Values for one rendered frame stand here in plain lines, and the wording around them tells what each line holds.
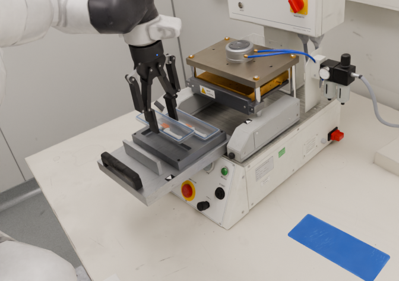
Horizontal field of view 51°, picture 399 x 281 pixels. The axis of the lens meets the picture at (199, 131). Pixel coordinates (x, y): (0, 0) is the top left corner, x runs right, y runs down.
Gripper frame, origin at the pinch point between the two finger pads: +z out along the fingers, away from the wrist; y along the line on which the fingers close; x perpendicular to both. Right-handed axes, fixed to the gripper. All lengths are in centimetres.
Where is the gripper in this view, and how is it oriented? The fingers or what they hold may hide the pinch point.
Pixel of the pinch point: (162, 115)
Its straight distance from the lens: 105.9
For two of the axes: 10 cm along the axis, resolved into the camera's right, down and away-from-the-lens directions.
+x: 6.8, 3.4, -6.5
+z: 1.5, 8.1, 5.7
